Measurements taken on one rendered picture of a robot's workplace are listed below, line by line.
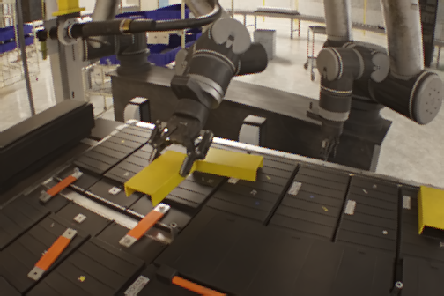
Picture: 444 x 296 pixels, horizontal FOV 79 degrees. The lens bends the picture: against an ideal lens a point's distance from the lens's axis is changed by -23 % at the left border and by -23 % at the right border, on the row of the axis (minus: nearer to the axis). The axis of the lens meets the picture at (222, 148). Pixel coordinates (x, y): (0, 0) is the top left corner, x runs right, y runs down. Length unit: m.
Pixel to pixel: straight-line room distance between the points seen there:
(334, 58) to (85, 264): 0.82
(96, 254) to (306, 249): 0.39
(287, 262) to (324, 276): 0.07
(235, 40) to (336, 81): 0.35
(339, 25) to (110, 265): 1.01
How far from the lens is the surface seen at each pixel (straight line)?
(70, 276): 0.62
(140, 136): 1.04
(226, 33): 0.80
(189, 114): 0.71
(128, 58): 2.20
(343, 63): 0.99
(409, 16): 1.11
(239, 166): 0.80
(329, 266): 0.60
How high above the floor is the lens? 1.44
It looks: 27 degrees down
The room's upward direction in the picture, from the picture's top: straight up
